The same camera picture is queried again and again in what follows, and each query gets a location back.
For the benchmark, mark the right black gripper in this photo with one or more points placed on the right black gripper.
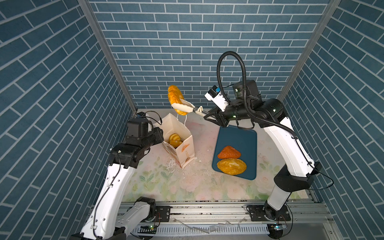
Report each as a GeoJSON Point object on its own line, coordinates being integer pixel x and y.
{"type": "Point", "coordinates": [219, 115]}

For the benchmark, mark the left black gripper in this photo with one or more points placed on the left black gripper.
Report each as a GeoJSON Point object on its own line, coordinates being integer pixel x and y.
{"type": "Point", "coordinates": [159, 136]}

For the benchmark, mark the striped yellow bread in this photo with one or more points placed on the striped yellow bread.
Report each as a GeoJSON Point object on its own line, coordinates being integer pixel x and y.
{"type": "Point", "coordinates": [175, 140]}

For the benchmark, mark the white paper bag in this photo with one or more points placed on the white paper bag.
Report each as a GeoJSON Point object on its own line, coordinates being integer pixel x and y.
{"type": "Point", "coordinates": [185, 153]}

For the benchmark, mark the metal tongs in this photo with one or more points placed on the metal tongs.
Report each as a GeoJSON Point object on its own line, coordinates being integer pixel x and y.
{"type": "Point", "coordinates": [184, 107]}

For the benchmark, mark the orange triangular pastry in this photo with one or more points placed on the orange triangular pastry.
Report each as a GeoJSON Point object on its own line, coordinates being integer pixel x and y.
{"type": "Point", "coordinates": [229, 152]}

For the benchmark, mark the large yellow ring bread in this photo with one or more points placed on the large yellow ring bread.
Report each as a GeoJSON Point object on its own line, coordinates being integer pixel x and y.
{"type": "Point", "coordinates": [175, 95]}

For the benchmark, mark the large sesame oval bread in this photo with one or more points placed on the large sesame oval bread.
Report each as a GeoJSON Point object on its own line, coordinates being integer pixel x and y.
{"type": "Point", "coordinates": [232, 166]}

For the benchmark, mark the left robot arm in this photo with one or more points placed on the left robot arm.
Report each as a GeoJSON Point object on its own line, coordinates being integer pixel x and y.
{"type": "Point", "coordinates": [103, 222]}

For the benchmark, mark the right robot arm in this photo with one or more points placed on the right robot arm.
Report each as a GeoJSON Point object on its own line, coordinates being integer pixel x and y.
{"type": "Point", "coordinates": [299, 170]}

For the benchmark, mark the teal tray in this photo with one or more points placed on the teal tray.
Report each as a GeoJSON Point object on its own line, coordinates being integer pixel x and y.
{"type": "Point", "coordinates": [237, 144]}

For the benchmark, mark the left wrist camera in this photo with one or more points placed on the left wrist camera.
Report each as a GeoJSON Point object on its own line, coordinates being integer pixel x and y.
{"type": "Point", "coordinates": [138, 127]}

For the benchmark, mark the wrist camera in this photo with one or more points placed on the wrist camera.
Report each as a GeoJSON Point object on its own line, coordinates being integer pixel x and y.
{"type": "Point", "coordinates": [215, 95]}
{"type": "Point", "coordinates": [138, 127]}

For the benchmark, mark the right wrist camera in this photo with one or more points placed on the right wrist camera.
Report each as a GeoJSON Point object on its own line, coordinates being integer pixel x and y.
{"type": "Point", "coordinates": [215, 95]}

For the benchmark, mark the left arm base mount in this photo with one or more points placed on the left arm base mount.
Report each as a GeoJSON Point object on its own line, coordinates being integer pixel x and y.
{"type": "Point", "coordinates": [159, 213]}

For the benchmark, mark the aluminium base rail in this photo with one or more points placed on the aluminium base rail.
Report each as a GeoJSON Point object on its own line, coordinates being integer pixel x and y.
{"type": "Point", "coordinates": [240, 220]}

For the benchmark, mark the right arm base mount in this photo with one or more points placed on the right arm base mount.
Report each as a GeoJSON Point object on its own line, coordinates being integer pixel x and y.
{"type": "Point", "coordinates": [260, 213]}

